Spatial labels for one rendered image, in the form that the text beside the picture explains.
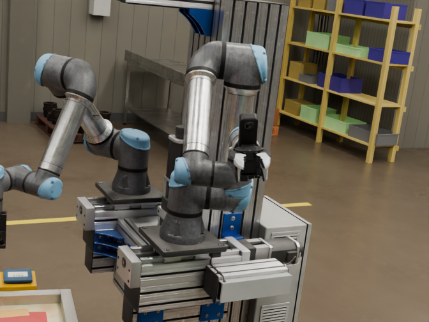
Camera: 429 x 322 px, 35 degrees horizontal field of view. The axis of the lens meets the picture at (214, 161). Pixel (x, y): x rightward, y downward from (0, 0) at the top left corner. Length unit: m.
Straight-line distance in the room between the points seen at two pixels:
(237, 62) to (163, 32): 7.77
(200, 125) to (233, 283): 0.55
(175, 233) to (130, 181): 0.48
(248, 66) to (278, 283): 0.72
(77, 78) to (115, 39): 7.29
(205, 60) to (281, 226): 0.79
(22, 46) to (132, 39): 1.55
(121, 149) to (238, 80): 0.70
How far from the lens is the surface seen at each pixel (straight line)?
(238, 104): 2.08
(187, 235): 2.16
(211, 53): 2.04
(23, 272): 2.61
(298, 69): 10.32
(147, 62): 8.65
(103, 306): 4.47
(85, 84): 2.27
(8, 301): 2.41
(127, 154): 2.57
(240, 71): 2.05
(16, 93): 9.18
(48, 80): 2.36
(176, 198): 2.14
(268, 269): 2.27
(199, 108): 1.95
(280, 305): 2.67
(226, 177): 1.86
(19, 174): 2.29
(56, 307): 2.40
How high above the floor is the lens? 2.08
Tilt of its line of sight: 15 degrees down
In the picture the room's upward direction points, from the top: 6 degrees clockwise
